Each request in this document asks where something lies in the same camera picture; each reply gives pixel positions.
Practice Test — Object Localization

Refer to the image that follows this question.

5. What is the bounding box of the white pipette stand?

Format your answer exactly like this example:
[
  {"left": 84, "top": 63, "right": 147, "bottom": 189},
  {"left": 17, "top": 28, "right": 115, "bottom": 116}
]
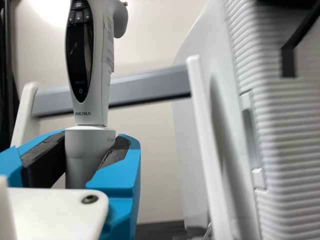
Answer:
[{"left": 9, "top": 54, "right": 242, "bottom": 240}]

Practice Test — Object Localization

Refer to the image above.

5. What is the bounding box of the white box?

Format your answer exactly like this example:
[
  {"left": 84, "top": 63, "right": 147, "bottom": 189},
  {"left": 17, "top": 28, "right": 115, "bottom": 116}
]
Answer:
[{"left": 171, "top": 0, "right": 241, "bottom": 227}]

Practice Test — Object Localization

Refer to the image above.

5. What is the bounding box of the white incubator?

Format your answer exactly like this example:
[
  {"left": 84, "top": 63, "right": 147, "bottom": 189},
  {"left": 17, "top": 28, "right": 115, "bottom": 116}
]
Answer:
[{"left": 223, "top": 0, "right": 320, "bottom": 240}]

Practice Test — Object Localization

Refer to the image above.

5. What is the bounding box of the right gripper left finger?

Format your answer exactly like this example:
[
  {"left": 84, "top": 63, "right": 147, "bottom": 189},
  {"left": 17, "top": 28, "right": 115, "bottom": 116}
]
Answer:
[{"left": 0, "top": 129, "right": 67, "bottom": 189}]

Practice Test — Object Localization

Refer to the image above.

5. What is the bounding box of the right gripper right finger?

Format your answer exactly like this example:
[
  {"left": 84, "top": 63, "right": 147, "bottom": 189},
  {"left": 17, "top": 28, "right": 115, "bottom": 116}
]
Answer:
[{"left": 85, "top": 133, "right": 142, "bottom": 240}]

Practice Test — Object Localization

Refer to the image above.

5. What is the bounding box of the pipette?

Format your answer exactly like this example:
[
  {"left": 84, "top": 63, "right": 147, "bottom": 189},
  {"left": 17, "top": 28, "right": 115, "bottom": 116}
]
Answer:
[{"left": 64, "top": 0, "right": 130, "bottom": 189}]

